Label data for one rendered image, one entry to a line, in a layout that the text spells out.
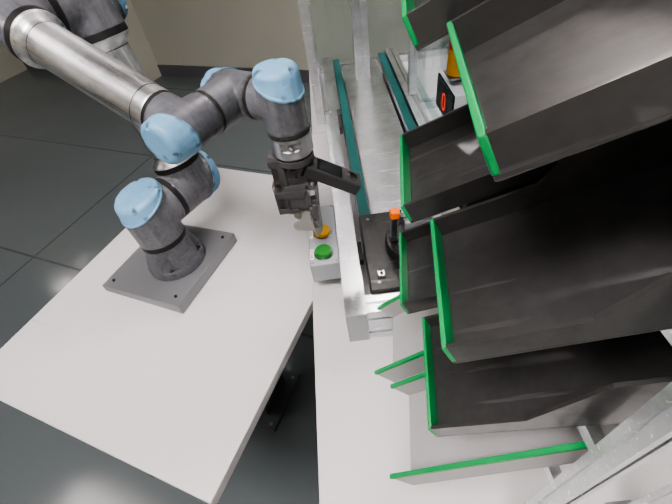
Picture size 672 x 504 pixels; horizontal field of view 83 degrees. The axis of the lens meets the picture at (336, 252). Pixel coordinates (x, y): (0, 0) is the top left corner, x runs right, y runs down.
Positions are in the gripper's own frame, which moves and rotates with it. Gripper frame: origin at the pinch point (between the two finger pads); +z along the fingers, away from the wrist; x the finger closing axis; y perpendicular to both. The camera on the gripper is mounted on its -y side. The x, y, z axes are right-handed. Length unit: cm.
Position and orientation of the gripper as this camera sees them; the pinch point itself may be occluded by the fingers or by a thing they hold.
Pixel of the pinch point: (321, 229)
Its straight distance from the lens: 84.3
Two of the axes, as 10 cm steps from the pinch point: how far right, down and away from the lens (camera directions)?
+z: 1.2, 6.8, 7.2
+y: -9.9, 1.3, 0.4
